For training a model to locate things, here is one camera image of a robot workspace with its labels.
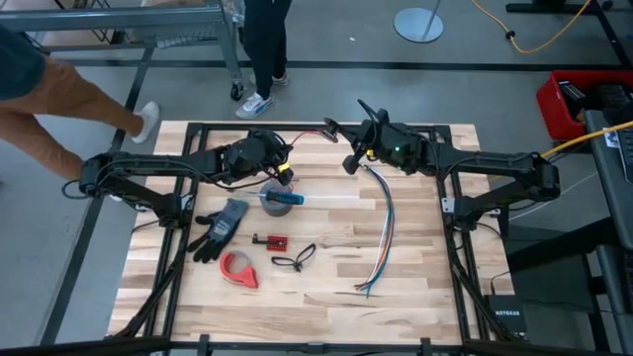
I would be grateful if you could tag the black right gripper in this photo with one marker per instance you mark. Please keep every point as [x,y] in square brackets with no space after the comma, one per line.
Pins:
[395,143]

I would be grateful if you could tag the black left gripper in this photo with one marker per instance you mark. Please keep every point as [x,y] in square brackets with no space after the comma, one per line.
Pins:
[267,151]

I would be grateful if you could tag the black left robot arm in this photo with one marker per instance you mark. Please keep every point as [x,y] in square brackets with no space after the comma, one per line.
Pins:
[148,165]

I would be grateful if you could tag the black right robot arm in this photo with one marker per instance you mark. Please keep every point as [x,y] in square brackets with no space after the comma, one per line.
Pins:
[494,170]

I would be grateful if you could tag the red black bit holder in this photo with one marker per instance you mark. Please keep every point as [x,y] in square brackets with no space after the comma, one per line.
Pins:
[277,243]

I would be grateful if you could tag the person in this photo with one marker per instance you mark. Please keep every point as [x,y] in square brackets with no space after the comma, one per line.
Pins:
[264,49]
[74,99]

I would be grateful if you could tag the grey black work glove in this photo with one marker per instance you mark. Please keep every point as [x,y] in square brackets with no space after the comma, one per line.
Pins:
[220,232]

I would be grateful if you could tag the round grey stand base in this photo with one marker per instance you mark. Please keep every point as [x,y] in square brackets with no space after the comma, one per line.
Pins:
[415,27]

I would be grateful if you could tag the red tape dispenser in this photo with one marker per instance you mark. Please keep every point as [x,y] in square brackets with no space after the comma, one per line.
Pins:
[242,278]

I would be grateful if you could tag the grey metal cart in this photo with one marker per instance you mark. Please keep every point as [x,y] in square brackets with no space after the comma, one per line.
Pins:
[148,17]

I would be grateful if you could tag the red plastic bin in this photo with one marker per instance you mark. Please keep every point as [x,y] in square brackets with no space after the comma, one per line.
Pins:
[551,106]

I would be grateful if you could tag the black device in bin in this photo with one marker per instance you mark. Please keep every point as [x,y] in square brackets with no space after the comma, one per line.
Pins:
[572,99]

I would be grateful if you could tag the grey side desk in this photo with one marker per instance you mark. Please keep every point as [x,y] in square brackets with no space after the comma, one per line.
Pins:
[613,198]

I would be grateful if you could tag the black metal table frame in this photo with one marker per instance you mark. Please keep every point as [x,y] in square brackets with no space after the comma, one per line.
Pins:
[316,127]

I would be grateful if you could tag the grey duct tape roll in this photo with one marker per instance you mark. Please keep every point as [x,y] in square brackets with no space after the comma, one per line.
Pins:
[274,210]

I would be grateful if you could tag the black network switch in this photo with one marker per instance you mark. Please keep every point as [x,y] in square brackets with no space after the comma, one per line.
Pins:
[507,316]

